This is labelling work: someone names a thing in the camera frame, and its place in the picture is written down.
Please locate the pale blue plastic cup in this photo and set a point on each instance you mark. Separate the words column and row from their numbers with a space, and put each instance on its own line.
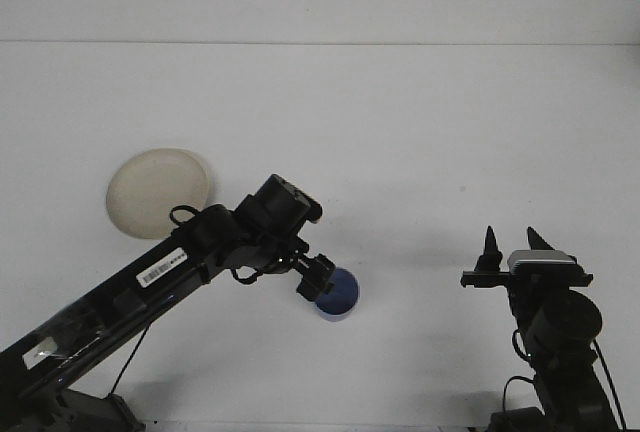
column 345, row 297

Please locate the pale cream round plate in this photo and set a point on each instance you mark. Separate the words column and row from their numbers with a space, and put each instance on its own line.
column 145, row 187

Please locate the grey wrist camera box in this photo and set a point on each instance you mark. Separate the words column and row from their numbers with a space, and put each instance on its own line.
column 540, row 258
column 302, row 202

